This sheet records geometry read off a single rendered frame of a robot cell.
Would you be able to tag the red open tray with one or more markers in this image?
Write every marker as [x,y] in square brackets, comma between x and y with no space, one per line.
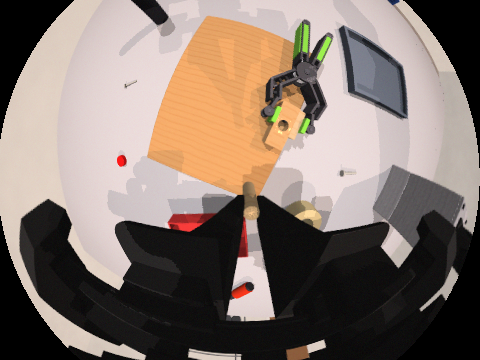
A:
[192,219]

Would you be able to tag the black cylinder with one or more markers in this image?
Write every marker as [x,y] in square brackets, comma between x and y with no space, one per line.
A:
[153,10]

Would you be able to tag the beige ring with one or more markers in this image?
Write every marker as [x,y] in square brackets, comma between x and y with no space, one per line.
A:
[305,210]

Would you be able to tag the wooden dowel pin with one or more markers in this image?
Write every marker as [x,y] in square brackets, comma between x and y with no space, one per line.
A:
[251,208]

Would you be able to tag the light wooden board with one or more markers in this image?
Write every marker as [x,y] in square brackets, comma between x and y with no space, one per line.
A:
[209,124]

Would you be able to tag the red-handled screwdriver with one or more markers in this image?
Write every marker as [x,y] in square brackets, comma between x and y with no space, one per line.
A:
[242,290]

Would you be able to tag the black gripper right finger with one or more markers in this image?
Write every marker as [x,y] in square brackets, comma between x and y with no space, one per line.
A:
[295,253]

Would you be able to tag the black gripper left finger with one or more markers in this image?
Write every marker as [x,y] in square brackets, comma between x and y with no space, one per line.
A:
[206,254]

